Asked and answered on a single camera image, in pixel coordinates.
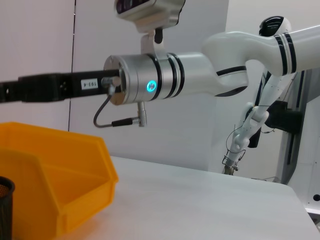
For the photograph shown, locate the small tan gripper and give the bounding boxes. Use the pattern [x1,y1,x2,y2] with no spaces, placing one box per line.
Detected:
[222,159,239,176]

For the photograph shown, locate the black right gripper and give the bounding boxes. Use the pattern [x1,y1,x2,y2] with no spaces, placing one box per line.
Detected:
[0,69,121,104]

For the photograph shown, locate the black mesh pen holder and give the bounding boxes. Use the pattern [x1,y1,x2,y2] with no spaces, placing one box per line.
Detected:
[0,175,16,240]

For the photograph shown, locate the black box on stand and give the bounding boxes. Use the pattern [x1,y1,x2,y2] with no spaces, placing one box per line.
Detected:
[265,100,302,132]

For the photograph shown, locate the white equipment stand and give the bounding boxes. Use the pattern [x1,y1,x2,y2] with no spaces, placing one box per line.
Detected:
[279,69,320,216]

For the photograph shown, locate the yellow plastic bin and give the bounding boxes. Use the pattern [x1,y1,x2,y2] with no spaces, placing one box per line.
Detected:
[0,121,120,237]

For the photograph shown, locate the black white domed robot part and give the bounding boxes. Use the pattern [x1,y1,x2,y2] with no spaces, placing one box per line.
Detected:
[258,15,293,37]

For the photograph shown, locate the right gripper connector cable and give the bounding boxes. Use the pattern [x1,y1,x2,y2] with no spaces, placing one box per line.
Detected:
[93,75,149,129]

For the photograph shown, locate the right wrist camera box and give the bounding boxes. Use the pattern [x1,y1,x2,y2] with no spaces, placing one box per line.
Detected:
[114,0,187,61]

